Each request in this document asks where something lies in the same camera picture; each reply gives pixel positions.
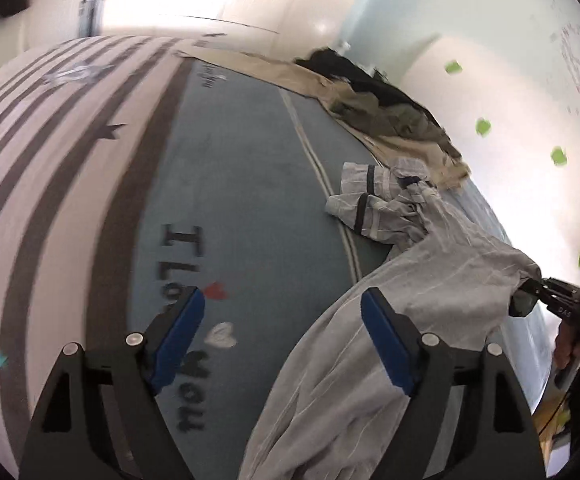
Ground grey striped t-shirt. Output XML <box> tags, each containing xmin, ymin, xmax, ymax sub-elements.
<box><xmin>239</xmin><ymin>158</ymin><xmax>540</xmax><ymax>479</ymax></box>

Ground right hand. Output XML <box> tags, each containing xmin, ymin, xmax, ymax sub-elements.
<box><xmin>553</xmin><ymin>321</ymin><xmax>580</xmax><ymax>390</ymax></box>

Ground white headboard with apples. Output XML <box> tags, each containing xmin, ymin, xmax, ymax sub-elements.
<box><xmin>401</xmin><ymin>37</ymin><xmax>580</xmax><ymax>284</ymax></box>

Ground beige trousers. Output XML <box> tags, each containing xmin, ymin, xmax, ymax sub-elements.
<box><xmin>177</xmin><ymin>40</ymin><xmax>470</xmax><ymax>188</ymax></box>

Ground striped blue bed sheet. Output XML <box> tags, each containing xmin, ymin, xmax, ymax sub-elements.
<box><xmin>0</xmin><ymin>34</ymin><xmax>556</xmax><ymax>480</ymax></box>

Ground olive green garment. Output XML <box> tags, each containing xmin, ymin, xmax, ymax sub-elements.
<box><xmin>330</xmin><ymin>91</ymin><xmax>461</xmax><ymax>160</ymax></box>

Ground black garment on bed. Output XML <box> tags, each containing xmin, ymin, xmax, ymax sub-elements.
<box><xmin>293</xmin><ymin>48</ymin><xmax>424</xmax><ymax>112</ymax></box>

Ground black suitcase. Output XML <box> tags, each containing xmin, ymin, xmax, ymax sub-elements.
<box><xmin>78</xmin><ymin>0</ymin><xmax>104</xmax><ymax>38</ymax></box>

